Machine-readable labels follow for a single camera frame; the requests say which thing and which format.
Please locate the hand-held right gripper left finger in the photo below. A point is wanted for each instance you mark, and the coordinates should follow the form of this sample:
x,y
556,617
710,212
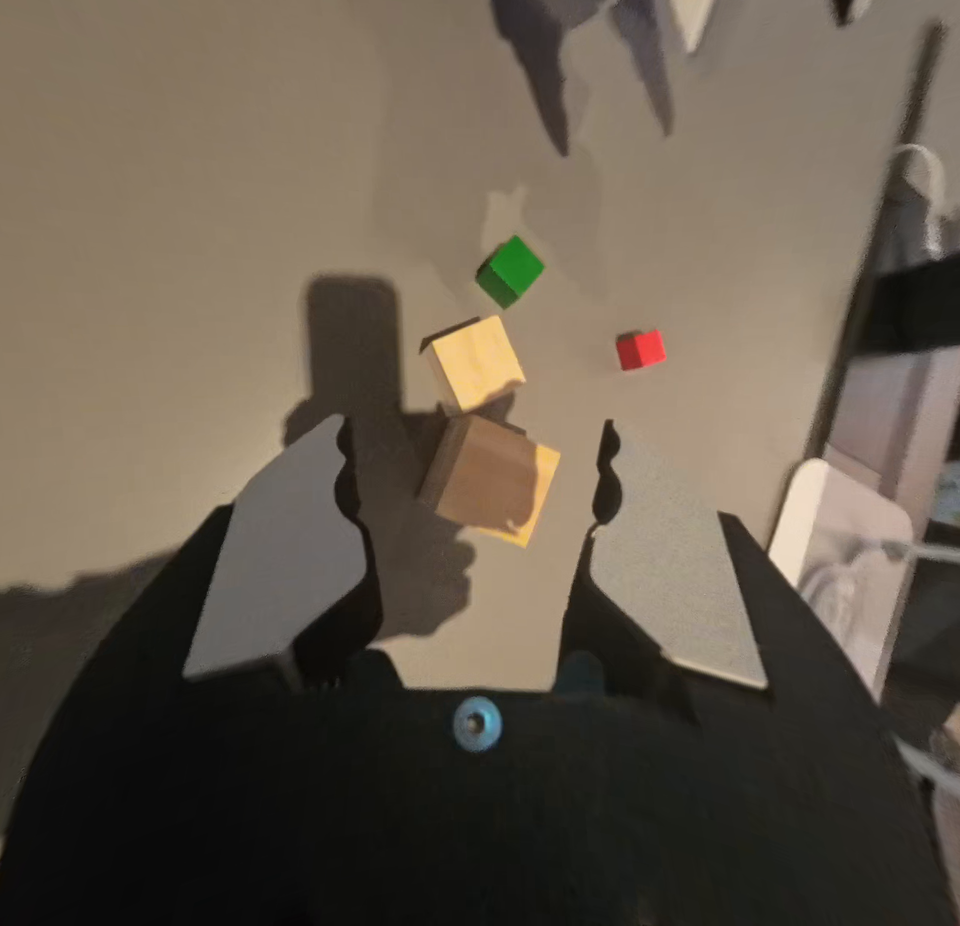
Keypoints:
x,y
277,558

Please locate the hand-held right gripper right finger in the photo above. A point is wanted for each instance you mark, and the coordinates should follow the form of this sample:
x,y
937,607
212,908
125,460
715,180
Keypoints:
x,y
675,581

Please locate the natural wooden cube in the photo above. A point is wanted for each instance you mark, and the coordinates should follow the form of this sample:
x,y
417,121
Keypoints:
x,y
487,483
476,363

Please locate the green wooden cube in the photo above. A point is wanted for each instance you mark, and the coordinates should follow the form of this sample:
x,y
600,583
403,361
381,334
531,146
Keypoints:
x,y
511,269

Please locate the white side table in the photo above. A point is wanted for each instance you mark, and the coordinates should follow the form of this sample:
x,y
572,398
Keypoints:
x,y
832,521

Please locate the red wooden cube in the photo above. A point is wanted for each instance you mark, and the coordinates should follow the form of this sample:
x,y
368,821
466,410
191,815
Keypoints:
x,y
640,350

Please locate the black shelf board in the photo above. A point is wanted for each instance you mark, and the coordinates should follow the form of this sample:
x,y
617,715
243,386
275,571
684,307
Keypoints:
x,y
915,303

